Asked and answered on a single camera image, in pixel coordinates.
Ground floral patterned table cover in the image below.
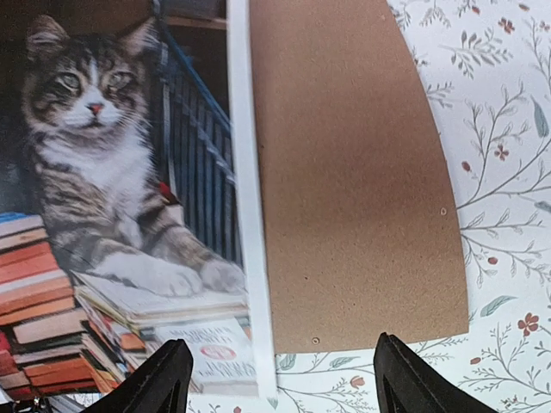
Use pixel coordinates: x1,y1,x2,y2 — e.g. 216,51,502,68
184,0,551,413

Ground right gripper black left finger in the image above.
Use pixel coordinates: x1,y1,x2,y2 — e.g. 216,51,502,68
84,339,193,413

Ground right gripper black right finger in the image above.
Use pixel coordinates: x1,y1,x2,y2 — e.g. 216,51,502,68
374,333,495,413

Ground brown cardboard backing board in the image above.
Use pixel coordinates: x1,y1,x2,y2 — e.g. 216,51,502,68
250,1,468,354

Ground cat photo print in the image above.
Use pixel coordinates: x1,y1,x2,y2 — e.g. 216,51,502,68
1,1,276,403

